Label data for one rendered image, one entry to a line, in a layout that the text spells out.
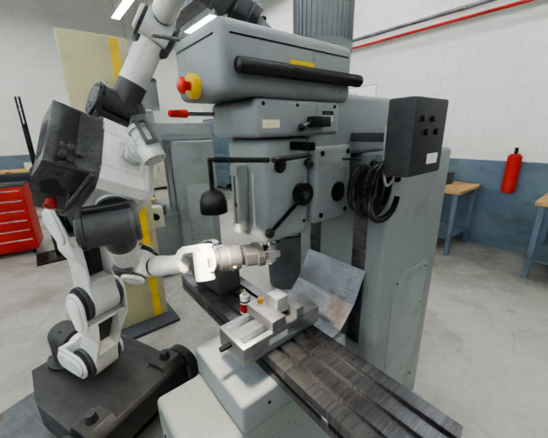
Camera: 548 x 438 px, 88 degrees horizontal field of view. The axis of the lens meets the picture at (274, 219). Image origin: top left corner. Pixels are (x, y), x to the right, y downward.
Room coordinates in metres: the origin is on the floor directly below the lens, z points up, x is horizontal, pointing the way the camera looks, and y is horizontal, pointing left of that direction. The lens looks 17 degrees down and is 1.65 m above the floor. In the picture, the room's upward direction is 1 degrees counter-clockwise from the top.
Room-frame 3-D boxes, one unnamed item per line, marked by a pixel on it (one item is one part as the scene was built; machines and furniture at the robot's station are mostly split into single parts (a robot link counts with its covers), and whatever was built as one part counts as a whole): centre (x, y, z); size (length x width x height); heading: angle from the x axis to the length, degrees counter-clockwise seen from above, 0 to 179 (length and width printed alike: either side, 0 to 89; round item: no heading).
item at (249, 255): (0.91, 0.11, 1.23); 0.13 x 0.12 x 0.10; 18
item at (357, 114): (1.25, -0.37, 1.66); 0.80 x 0.23 x 0.20; 129
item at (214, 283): (1.26, 0.29, 1.03); 0.22 x 0.12 x 0.20; 42
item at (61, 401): (1.09, 0.84, 0.59); 0.64 x 0.52 x 0.33; 62
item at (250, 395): (0.94, 0.02, 0.79); 0.50 x 0.35 x 0.12; 129
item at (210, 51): (0.95, 0.01, 1.81); 0.47 x 0.26 x 0.16; 129
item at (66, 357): (1.10, 0.87, 0.68); 0.21 x 0.20 x 0.13; 62
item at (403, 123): (0.87, -0.43, 1.62); 0.20 x 0.09 x 0.21; 129
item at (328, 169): (1.06, -0.13, 1.47); 0.24 x 0.19 x 0.26; 39
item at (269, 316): (0.88, 0.04, 1.02); 0.15 x 0.06 x 0.04; 40
